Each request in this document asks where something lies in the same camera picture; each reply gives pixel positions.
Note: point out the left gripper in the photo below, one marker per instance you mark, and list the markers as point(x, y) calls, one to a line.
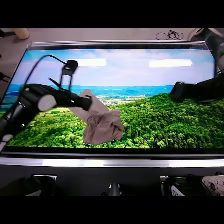
point(81, 101)

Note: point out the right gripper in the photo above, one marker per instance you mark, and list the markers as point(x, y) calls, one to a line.
point(178, 91)

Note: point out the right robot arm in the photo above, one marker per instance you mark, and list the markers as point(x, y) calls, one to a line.
point(206, 90)

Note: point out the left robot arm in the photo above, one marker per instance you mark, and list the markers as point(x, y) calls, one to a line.
point(31, 100)

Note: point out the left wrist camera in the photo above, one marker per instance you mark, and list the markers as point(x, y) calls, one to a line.
point(71, 64)

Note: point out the silver frame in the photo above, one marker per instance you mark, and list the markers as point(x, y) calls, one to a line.
point(116, 162)

